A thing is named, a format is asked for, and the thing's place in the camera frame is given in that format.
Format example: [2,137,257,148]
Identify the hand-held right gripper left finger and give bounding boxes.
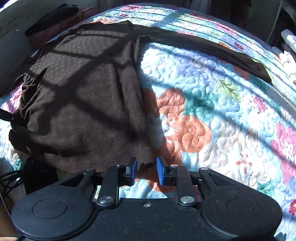
[59,156,138,208]

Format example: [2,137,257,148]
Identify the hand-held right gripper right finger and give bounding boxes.
[156,156,235,207]

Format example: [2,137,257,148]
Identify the brown knit sweater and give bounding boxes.
[9,20,272,175]

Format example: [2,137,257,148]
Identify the black folded clothes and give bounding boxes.
[24,3,79,36]

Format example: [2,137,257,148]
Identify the floral quilted bedspread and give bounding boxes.
[0,3,296,241]

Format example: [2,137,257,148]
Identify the pink suitcase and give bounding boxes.
[27,6,99,45]

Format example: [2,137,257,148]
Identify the white hanging garment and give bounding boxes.
[272,29,296,82]

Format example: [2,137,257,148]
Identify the black cable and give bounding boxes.
[0,170,25,189]

